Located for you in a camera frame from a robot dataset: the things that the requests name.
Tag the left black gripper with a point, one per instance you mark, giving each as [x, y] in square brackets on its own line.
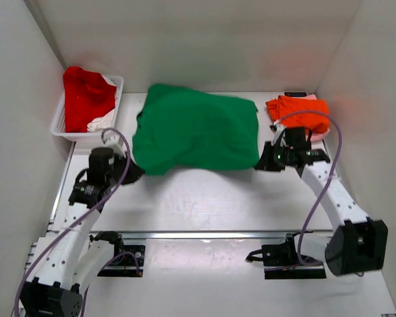
[126, 170]

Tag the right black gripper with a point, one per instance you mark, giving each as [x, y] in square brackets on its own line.
[268, 158]

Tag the green t shirt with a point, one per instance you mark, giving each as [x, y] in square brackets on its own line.
[179, 126]

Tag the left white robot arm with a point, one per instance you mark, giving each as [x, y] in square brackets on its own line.
[57, 281]

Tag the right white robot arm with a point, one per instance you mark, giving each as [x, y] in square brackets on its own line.
[358, 242]

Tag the white t shirt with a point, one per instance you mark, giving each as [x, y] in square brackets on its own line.
[106, 121]

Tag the pink folded t shirt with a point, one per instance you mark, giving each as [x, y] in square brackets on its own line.
[317, 137]

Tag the orange folded t shirt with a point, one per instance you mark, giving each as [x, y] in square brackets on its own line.
[300, 112]

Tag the small black device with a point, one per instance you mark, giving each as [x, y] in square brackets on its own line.
[296, 94]

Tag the white plastic basket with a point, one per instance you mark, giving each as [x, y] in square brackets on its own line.
[58, 123]

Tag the red t shirt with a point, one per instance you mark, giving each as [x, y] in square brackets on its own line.
[87, 96]

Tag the aluminium rail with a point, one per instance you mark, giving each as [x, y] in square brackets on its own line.
[205, 234]

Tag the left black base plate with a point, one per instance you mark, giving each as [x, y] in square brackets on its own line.
[131, 264]

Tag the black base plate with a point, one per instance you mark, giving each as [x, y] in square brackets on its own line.
[131, 264]
[280, 262]

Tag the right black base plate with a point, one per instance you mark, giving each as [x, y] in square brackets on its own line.
[280, 262]

